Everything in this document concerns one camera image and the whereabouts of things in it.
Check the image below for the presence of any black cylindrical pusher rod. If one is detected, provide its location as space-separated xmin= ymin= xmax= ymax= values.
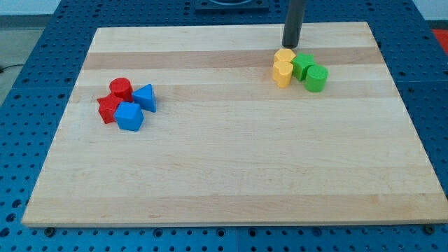
xmin=282 ymin=0 xmax=307 ymax=49

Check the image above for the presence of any yellow hexagon block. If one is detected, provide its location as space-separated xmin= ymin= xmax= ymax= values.
xmin=274 ymin=48 xmax=296 ymax=62

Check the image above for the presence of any yellow heart block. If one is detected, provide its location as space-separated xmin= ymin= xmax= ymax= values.
xmin=272 ymin=61 xmax=293 ymax=88

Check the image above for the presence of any green star block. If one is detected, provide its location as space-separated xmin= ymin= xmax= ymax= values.
xmin=291 ymin=52 xmax=316 ymax=81

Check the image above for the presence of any green cylinder block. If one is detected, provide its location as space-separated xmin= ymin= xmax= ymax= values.
xmin=304 ymin=65 xmax=328 ymax=92

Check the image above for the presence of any light wooden board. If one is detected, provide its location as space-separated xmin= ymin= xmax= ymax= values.
xmin=22 ymin=22 xmax=447 ymax=228

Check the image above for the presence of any blue triangle block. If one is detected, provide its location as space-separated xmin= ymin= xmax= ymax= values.
xmin=132 ymin=84 xmax=157 ymax=113

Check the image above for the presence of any red cylinder block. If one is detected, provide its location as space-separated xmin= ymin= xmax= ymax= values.
xmin=109 ymin=77 xmax=134 ymax=102

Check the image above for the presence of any blue cube block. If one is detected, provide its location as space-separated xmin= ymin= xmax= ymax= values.
xmin=114 ymin=101 xmax=144 ymax=132

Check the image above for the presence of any red star block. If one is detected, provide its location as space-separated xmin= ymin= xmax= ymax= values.
xmin=97 ymin=93 xmax=123 ymax=124

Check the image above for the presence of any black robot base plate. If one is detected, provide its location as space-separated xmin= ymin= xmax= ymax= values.
xmin=193 ymin=0 xmax=270 ymax=13

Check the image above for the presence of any black cable on floor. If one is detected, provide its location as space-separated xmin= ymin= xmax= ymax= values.
xmin=0 ymin=64 xmax=24 ymax=74

